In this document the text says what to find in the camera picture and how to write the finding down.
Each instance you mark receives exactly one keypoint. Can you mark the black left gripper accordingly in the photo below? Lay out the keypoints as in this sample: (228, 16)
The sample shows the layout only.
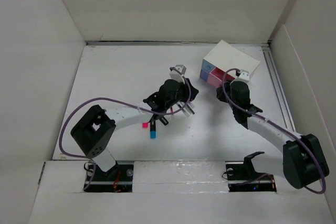
(185, 88)

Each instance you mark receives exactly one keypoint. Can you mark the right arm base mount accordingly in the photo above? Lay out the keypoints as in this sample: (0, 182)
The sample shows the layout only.
(242, 177)

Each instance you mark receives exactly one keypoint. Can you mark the purple gel pen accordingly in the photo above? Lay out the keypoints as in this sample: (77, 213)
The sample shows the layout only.
(190, 108)

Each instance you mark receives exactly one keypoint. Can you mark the green gel pen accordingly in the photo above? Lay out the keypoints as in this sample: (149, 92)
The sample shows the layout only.
(183, 110)

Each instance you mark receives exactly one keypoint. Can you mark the black gold pen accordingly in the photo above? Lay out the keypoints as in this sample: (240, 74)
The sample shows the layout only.
(183, 104)

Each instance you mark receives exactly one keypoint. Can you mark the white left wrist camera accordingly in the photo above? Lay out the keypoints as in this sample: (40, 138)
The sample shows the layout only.
(177, 73)

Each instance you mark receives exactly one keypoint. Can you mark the white drawer organizer box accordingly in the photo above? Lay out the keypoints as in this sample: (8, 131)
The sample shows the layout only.
(225, 56)

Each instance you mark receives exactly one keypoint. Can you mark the blue drawer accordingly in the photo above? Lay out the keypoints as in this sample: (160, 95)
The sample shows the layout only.
(206, 69)

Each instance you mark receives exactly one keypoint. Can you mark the pink drawer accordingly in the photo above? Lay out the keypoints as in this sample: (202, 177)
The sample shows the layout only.
(215, 77)

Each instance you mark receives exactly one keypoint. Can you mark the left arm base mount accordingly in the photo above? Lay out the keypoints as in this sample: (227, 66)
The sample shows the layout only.
(117, 180)

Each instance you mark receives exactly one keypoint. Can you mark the blue highlighter marker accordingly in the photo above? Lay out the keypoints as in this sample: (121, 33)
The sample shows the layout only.
(153, 130)

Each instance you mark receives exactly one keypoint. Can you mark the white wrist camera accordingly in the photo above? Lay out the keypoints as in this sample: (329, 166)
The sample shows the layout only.
(177, 73)
(242, 76)

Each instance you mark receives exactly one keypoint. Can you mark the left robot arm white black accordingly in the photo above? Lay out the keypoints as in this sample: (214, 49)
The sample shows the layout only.
(94, 130)

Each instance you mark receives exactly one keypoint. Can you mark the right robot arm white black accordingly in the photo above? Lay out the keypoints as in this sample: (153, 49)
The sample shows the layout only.
(303, 162)

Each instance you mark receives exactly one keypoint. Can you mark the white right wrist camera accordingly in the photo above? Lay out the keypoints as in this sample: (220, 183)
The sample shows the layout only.
(242, 76)

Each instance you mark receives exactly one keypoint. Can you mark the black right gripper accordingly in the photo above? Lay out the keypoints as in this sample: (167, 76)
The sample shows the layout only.
(220, 94)

